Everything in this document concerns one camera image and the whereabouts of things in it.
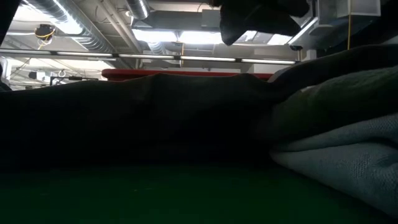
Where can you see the dark green hooded sweatshirt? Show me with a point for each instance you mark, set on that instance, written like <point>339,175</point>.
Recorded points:
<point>342,102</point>

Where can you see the dark blue denim jeans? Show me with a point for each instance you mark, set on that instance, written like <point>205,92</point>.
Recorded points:
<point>155,124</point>

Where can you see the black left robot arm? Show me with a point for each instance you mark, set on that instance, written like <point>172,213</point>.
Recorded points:
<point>7,15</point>

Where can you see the large red plastic laundry bin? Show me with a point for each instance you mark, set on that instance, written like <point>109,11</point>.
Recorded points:
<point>186,72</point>

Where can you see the grey ceiling box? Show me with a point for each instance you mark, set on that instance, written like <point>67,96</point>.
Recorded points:
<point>211,18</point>

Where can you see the white ceiling box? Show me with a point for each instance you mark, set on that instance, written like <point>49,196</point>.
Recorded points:
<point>357,7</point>

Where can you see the long ceiling light bar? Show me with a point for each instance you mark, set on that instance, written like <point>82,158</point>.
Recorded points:
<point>93,54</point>

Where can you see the black ceiling device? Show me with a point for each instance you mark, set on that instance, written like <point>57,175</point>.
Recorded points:
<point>44,31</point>

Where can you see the round silver ventilation duct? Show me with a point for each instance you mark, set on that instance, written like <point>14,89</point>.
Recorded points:
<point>90,40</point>
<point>138,9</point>

